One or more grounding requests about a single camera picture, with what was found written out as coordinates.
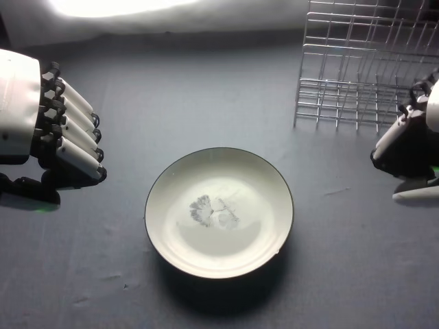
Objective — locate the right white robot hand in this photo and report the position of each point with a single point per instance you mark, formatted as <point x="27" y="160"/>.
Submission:
<point x="411" y="147"/>

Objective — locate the grey table cloth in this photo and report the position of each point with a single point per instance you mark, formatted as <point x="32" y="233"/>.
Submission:
<point x="68" y="257"/>

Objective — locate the white backdrop cloth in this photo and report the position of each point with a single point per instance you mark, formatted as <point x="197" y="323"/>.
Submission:
<point x="205" y="24"/>

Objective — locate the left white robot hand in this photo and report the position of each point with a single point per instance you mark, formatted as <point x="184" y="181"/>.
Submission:
<point x="17" y="103"/>

